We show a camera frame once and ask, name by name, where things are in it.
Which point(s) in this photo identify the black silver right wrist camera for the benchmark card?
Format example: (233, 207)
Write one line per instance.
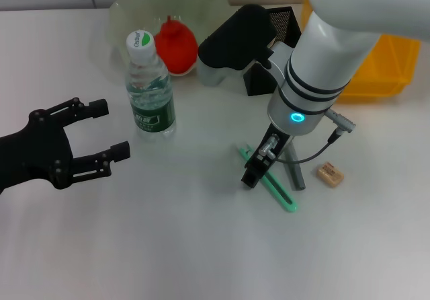
(235, 41)

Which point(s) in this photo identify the red-orange fruit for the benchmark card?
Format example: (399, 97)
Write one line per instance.
(178, 47)

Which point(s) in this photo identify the green utility knife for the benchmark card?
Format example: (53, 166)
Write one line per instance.
(282, 199)

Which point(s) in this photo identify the water bottle green label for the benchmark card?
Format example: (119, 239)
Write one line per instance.
(151, 111)

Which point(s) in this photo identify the translucent wavy fruit bowl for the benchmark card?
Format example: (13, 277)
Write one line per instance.
(201, 10)

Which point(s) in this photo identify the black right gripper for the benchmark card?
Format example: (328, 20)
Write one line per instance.
(268, 158)

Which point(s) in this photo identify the beige eraser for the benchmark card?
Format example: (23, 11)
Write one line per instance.
(330, 174)

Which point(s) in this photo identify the yellow plastic bin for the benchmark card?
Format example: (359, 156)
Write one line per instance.
(386, 71)

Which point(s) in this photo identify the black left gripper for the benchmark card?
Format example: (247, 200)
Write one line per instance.
(33, 152)

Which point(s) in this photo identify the grey marker pen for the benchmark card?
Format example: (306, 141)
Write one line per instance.
(297, 177)

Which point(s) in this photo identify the black mesh pen holder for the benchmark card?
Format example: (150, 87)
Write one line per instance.
(285, 24)

